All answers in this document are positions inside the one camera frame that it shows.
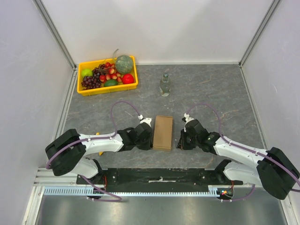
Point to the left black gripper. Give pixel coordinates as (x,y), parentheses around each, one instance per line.
(149,145)

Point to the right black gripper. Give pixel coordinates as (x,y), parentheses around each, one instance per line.
(183,139)

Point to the brown cardboard box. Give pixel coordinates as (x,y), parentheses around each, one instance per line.
(162,139)

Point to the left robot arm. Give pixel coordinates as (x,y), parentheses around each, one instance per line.
(67,153)

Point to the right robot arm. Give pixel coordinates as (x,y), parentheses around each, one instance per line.
(270,169)

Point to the yellow snack packet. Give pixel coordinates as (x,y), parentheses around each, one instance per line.
(101,153)

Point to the yellow plastic fruit bin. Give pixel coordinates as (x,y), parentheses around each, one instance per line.
(91,65)

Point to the clear glass bottle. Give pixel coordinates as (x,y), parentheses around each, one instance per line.
(165,85)

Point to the red tomato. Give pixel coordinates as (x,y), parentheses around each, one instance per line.
(127,79)

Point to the green avocado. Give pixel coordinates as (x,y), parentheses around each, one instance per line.
(110,83)

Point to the green netted melon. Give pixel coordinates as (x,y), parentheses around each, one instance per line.
(124,64)

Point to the dark purple grape bunch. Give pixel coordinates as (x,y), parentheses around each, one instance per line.
(90,82)

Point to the green apple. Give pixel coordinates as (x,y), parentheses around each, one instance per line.
(86,72)

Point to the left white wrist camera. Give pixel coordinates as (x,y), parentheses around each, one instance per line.
(144,120)

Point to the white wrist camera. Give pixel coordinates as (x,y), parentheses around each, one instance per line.
(189,122)
(144,120)

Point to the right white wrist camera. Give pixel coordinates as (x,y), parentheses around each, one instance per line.
(189,122)

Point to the slotted cable duct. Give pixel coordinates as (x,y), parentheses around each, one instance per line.
(90,191)

